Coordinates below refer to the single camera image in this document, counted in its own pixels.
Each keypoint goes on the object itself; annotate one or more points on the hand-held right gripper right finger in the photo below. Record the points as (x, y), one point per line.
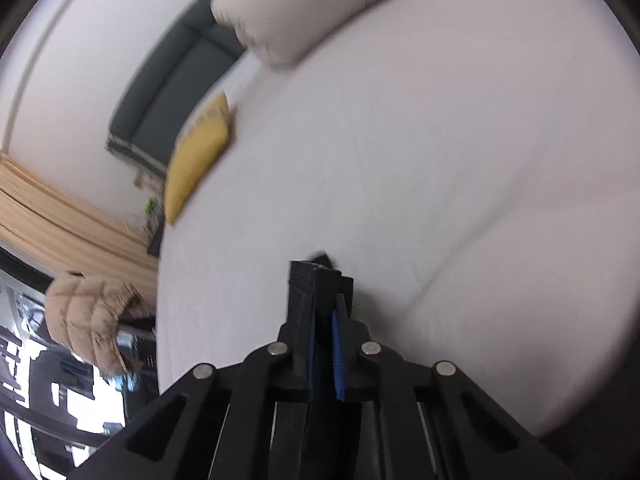
(339, 355)

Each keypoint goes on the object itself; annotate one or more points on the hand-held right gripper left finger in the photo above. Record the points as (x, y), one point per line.
(311, 345)

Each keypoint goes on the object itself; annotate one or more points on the green potted plant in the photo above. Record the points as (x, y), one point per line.
(151, 210)

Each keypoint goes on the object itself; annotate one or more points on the white bed sheet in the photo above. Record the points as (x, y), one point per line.
(425, 160)

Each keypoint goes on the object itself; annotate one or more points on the yellow cushion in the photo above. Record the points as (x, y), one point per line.
(197, 155)

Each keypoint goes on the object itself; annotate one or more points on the beige puffer jacket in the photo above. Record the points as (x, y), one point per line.
(90, 315)

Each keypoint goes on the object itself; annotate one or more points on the large window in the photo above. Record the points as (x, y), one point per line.
(45, 400)

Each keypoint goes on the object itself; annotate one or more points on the beige curtain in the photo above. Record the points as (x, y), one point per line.
(60, 220)

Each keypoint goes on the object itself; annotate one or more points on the dark grey sofa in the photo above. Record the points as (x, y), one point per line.
(170, 80)

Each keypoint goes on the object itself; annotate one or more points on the white pillow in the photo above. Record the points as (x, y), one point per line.
(300, 5)

